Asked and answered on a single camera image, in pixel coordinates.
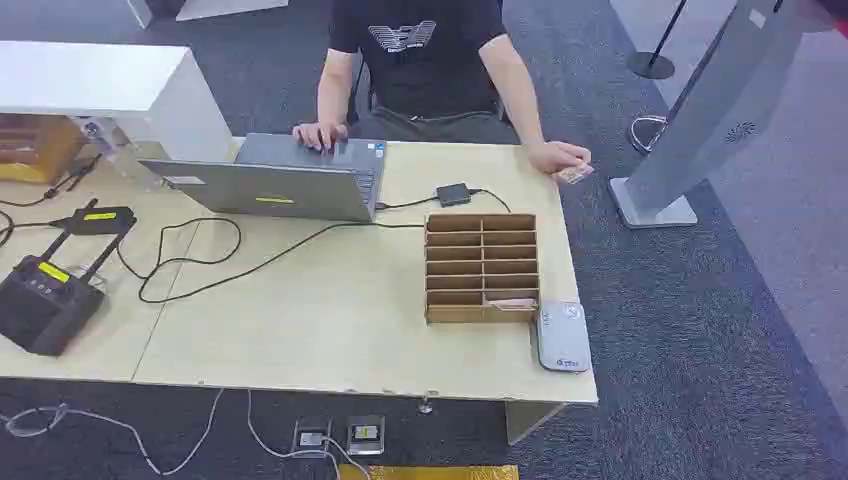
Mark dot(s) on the small black hub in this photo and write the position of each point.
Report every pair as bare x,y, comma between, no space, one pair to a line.
453,195

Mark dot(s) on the grey kiosk stand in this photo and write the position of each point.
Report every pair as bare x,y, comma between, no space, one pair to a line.
722,99

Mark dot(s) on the small printed card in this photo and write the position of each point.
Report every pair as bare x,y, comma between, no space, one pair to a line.
575,174

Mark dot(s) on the white cabinet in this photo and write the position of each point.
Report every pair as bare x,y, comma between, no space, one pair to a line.
99,83

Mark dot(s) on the grey laptop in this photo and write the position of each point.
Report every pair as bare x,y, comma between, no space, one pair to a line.
278,189

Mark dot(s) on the pale desk leg panel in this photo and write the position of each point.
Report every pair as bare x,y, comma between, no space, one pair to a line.
530,417

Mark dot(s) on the black stanchion post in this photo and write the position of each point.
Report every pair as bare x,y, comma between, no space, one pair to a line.
652,63

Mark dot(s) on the black router with antennas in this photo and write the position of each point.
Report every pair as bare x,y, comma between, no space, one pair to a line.
40,305

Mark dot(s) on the card with pink print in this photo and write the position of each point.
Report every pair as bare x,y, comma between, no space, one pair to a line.
513,304

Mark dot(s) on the person's right hand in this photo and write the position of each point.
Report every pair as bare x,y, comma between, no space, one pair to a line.
321,134

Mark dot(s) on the person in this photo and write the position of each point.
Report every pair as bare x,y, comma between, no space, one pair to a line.
424,66

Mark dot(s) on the floor socket with open lid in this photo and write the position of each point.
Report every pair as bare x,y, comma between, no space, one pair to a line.
366,434

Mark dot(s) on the wooden crate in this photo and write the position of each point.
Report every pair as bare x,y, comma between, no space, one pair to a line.
36,149

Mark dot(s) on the yellow floor mat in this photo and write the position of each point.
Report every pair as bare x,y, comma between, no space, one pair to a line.
437,473

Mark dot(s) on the white card reader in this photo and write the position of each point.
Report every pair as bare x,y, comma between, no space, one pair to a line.
563,338

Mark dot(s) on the metal desk foot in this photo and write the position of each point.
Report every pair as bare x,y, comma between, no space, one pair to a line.
425,405

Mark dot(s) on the person's left hand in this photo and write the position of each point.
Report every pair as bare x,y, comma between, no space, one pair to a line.
553,157

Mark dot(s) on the wooden card sorting box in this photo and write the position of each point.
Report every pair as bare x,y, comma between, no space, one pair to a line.
482,314

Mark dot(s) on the black box with yellow label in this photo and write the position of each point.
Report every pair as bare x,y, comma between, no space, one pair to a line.
99,220

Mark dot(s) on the white furniture panel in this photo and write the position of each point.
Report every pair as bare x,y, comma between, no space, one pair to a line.
218,6

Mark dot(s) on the floor socket with plug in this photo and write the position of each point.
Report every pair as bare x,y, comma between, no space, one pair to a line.
311,438

